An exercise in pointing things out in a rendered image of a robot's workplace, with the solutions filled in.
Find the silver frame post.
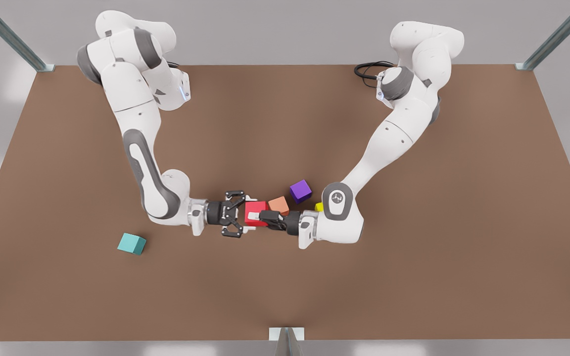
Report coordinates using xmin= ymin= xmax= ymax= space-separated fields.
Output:
xmin=269 ymin=327 xmax=306 ymax=356
xmin=0 ymin=0 xmax=56 ymax=73
xmin=515 ymin=0 xmax=570 ymax=71

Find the orange wooden cube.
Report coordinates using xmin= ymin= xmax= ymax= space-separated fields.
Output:
xmin=268 ymin=196 xmax=291 ymax=217

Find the teal wooden cube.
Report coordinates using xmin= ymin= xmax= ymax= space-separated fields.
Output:
xmin=117 ymin=232 xmax=147 ymax=256

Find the purple wooden cube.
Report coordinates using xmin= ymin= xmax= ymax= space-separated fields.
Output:
xmin=289 ymin=179 xmax=313 ymax=204

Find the red wooden cube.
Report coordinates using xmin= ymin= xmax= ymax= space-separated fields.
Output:
xmin=244 ymin=200 xmax=270 ymax=227

